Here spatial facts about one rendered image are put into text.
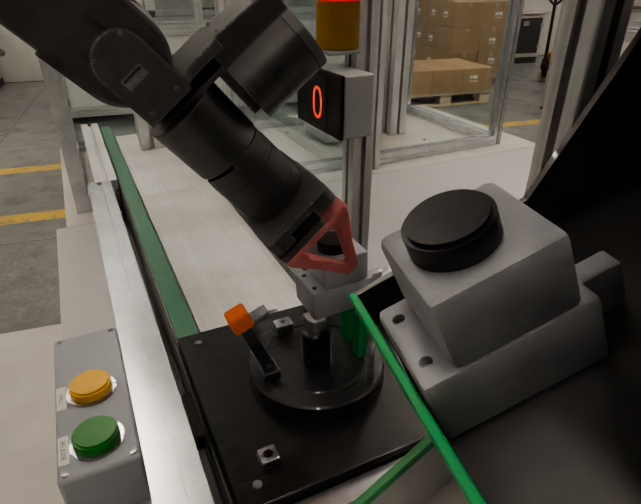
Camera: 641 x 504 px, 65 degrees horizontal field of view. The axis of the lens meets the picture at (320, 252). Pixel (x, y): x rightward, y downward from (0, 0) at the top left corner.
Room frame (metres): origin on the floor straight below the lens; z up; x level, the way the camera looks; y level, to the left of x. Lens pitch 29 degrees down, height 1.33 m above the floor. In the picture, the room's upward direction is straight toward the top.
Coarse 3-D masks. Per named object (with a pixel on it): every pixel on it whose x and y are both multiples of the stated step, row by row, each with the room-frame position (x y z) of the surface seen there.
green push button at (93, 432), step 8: (96, 416) 0.34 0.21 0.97; (104, 416) 0.34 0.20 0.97; (80, 424) 0.33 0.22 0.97; (88, 424) 0.33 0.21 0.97; (96, 424) 0.33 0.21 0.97; (104, 424) 0.33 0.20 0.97; (112, 424) 0.33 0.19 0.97; (80, 432) 0.32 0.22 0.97; (88, 432) 0.32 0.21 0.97; (96, 432) 0.32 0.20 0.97; (104, 432) 0.32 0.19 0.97; (112, 432) 0.32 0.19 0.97; (72, 440) 0.31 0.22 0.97; (80, 440) 0.31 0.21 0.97; (88, 440) 0.31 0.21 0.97; (96, 440) 0.31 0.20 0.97; (104, 440) 0.31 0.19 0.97; (112, 440) 0.31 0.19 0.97; (80, 448) 0.30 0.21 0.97; (88, 448) 0.30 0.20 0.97; (96, 448) 0.30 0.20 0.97; (104, 448) 0.31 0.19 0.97; (88, 456) 0.30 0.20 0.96
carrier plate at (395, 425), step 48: (192, 336) 0.46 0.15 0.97; (240, 336) 0.46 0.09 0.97; (192, 384) 0.39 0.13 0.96; (240, 384) 0.38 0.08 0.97; (384, 384) 0.38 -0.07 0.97; (240, 432) 0.32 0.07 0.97; (288, 432) 0.32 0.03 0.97; (336, 432) 0.32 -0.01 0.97; (384, 432) 0.32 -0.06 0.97; (240, 480) 0.27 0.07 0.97; (288, 480) 0.27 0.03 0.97; (336, 480) 0.28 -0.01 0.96
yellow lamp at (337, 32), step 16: (320, 0) 0.63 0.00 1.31; (352, 0) 0.63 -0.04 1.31; (320, 16) 0.61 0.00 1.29; (336, 16) 0.60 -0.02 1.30; (352, 16) 0.60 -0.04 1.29; (320, 32) 0.61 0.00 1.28; (336, 32) 0.60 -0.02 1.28; (352, 32) 0.60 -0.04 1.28; (336, 48) 0.60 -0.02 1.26; (352, 48) 0.61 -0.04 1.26
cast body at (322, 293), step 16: (320, 240) 0.41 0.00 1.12; (336, 240) 0.41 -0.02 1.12; (336, 256) 0.40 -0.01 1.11; (304, 272) 0.42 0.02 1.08; (320, 272) 0.39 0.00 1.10; (352, 272) 0.40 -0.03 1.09; (368, 272) 0.43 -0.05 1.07; (304, 288) 0.40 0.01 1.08; (320, 288) 0.39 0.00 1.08; (336, 288) 0.39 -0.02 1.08; (352, 288) 0.40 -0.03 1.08; (304, 304) 0.40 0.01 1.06; (320, 304) 0.38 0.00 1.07; (336, 304) 0.39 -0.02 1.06; (352, 304) 0.40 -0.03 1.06
